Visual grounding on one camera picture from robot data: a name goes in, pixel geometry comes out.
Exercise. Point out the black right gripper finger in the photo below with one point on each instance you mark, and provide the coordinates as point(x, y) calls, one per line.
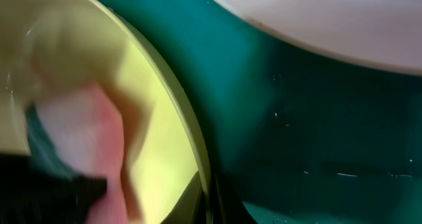
point(30, 197)

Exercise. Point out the pink green sponge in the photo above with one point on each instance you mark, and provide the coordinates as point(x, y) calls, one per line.
point(80, 132)

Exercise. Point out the yellow plate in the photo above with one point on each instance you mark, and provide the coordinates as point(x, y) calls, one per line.
point(48, 46)

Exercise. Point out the white plate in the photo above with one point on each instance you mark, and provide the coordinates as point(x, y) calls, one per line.
point(379, 34)

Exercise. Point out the teal plastic tray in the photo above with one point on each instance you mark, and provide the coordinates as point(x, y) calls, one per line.
point(296, 137)

